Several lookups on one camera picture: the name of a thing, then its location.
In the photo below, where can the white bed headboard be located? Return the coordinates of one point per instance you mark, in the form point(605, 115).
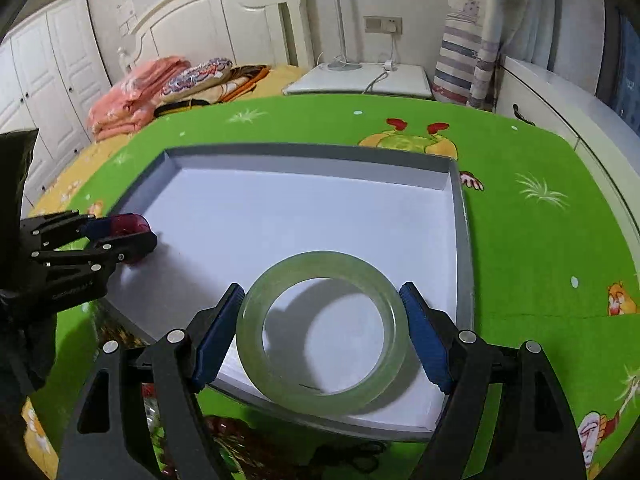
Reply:
point(200, 20)

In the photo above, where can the green printed tablecloth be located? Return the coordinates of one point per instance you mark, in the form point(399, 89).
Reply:
point(525, 240)

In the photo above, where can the green jade bangle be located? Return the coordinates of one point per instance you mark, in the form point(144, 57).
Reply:
point(248, 330)

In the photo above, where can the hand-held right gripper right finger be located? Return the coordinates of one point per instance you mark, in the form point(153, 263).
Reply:
point(425, 340)

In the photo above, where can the white wardrobe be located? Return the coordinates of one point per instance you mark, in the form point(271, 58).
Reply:
point(40, 75)

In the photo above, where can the purple patterned pillow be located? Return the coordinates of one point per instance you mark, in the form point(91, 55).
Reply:
point(200, 77)

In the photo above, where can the white nightstand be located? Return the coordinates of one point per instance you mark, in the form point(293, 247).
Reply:
point(350, 82)

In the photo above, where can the orange patterned pillow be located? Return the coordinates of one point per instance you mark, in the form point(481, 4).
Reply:
point(240, 82)

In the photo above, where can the grey jewelry tray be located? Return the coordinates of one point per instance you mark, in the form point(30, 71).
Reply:
point(300, 210)

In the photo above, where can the white desk lamp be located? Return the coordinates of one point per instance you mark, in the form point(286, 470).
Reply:
point(344, 66)

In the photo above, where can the dark cloth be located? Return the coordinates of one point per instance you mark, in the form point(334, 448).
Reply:
point(180, 106)

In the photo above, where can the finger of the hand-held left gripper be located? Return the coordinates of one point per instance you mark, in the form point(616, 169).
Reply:
point(97, 227)
point(115, 250)

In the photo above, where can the dark red bangle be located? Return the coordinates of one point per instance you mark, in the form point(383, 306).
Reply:
point(132, 222)

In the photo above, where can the window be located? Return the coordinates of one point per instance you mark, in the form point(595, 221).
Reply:
point(627, 60)

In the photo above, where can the pink folded blanket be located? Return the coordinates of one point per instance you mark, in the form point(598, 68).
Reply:
point(130, 95)

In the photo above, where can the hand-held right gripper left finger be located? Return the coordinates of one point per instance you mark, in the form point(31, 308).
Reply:
point(220, 330)

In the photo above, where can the wall socket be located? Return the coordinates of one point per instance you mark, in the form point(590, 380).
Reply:
point(382, 25)

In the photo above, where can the mixed jewelry pile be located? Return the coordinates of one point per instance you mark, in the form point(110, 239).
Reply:
point(225, 435)

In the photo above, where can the white cabinet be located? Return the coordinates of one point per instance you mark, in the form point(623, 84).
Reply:
point(550, 90)

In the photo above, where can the striped printed curtain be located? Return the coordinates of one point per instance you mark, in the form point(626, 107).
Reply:
point(460, 50)

